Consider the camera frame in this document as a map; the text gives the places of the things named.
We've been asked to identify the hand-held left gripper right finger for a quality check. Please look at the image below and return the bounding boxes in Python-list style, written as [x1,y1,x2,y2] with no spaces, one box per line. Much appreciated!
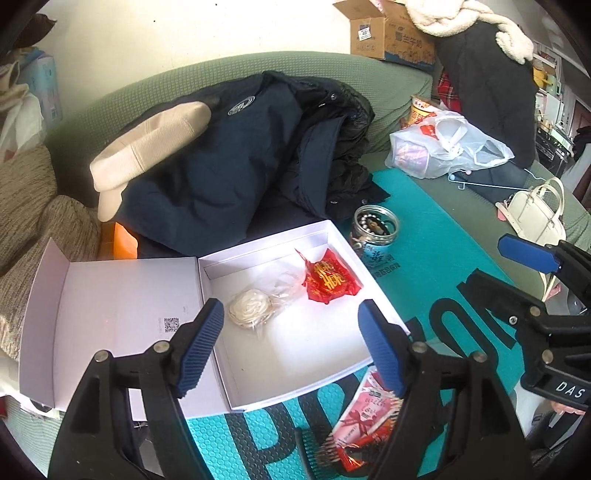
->
[358,299,532,480]

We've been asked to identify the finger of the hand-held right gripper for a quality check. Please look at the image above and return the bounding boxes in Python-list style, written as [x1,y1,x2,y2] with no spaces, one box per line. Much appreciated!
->
[465,269,591,391]
[498,233,591,317]

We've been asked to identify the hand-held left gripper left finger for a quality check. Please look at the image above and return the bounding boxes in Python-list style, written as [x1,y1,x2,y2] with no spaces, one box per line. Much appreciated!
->
[48,298,227,480]

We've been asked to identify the pink and red packet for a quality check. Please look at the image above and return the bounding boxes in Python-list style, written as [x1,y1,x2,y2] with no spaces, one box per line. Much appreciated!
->
[330,368,408,476]

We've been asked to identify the white cardboard box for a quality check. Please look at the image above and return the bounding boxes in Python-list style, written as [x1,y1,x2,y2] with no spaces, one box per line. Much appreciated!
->
[18,219,411,413]

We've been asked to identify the person's right hand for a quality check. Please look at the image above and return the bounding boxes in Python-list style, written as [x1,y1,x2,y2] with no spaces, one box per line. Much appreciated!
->
[549,398,587,417]

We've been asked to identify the white handbag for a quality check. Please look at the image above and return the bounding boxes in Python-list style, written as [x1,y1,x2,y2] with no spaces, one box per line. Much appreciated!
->
[495,176,568,301]

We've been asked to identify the teal foam mat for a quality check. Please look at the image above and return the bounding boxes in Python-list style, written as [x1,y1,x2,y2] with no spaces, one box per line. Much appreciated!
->
[185,168,548,480]

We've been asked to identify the white clothes hanger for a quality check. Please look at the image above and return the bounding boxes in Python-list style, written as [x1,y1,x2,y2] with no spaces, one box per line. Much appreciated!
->
[445,165,546,191]

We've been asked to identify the red foil candy wrapper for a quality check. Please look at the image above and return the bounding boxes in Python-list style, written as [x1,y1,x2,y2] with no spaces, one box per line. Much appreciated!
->
[294,248,364,305]

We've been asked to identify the glass jar with beads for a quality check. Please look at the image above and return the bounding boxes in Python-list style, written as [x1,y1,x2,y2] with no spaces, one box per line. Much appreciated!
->
[349,206,400,269]

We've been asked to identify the orange cloth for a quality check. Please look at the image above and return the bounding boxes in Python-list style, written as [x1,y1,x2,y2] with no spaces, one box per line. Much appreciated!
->
[98,222,140,260]

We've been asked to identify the white plastic bag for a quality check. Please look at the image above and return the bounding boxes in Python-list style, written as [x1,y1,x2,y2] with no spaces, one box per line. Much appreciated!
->
[385,110,516,180]

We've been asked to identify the black quilted coat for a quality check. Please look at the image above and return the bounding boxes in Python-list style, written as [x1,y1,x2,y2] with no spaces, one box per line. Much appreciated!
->
[434,21,540,169]

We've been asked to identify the instant noodle cup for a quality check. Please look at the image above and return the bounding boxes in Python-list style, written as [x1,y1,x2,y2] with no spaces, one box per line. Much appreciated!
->
[405,95,448,129]

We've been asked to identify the red plaid cloth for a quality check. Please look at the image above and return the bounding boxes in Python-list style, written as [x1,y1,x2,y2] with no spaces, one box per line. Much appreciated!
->
[436,69,463,113]

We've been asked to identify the navy blue jacket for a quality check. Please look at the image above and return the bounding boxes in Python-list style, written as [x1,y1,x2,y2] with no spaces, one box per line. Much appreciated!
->
[113,71,370,260]

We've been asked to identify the black puffer jacket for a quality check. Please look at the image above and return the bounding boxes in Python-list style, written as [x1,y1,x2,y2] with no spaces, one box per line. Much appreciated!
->
[281,78,393,223]

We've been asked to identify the beige knit cushion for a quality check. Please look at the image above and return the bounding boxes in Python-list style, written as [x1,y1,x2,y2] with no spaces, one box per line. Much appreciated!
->
[0,144,101,358]

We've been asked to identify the beige cap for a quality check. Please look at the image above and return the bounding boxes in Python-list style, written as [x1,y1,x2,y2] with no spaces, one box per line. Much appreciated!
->
[89,102,212,223]

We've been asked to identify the white fleece garment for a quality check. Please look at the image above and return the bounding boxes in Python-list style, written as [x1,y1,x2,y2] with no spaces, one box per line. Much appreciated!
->
[405,0,536,65]

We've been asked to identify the brown cardboard box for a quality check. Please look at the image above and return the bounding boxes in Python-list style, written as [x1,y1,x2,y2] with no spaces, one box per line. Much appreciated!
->
[332,0,437,71]

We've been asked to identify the green sofa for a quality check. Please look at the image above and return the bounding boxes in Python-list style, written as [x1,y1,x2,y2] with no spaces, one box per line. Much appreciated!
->
[44,50,591,289]

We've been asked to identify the light blue carton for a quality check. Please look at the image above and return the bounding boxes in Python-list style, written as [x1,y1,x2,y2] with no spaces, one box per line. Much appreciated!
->
[19,52,64,126]

